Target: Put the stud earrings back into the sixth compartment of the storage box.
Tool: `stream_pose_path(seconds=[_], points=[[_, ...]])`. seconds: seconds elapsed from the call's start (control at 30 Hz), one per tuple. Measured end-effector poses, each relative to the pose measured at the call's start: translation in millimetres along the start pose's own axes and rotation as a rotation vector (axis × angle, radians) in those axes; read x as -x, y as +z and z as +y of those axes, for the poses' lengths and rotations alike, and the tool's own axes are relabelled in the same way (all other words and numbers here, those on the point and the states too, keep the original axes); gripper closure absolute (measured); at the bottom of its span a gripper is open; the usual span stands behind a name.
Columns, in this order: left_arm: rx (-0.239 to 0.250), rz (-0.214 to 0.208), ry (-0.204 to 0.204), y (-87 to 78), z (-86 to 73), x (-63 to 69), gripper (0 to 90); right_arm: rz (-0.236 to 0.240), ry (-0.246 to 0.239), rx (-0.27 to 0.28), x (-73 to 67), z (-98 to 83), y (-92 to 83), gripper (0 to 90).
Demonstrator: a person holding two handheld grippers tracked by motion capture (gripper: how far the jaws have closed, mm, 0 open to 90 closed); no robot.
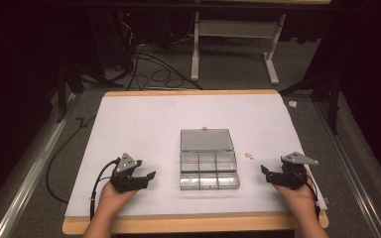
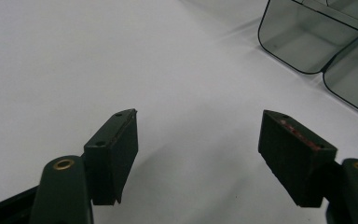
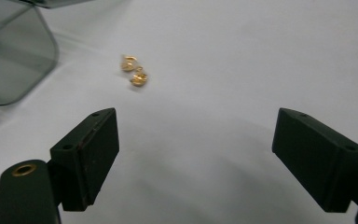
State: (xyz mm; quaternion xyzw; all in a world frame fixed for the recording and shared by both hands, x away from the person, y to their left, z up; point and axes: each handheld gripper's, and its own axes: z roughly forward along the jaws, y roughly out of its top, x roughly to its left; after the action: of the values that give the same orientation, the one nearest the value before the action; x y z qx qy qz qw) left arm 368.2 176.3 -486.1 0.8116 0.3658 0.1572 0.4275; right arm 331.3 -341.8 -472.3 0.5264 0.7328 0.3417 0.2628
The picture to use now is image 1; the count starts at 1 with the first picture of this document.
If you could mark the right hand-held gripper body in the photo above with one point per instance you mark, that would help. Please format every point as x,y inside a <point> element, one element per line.
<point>294,175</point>

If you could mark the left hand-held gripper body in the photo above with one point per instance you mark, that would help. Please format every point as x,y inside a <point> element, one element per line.
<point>125,177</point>

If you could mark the person's left hand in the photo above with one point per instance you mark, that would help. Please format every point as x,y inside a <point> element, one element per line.
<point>114,200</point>

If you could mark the person's right hand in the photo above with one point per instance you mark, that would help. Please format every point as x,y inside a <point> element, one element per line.
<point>296,201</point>

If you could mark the white table mat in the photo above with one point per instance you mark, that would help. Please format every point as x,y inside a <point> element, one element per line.
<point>152,132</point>

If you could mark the clear plastic compartment box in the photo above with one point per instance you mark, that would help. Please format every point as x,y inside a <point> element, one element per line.
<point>208,162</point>

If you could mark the crumpled white paper scrap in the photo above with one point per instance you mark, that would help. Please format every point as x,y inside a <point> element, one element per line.
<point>292,104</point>

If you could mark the black metal stand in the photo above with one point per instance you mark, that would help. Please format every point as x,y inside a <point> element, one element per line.
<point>332,99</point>
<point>66,86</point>

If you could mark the dark computer tower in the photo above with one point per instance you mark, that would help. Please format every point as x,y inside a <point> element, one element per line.
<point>124,39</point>

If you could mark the aluminium rail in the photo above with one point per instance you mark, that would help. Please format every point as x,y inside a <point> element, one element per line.
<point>26,185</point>
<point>354,172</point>

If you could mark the white metal desk frame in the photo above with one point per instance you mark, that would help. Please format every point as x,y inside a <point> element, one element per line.
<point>238,29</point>

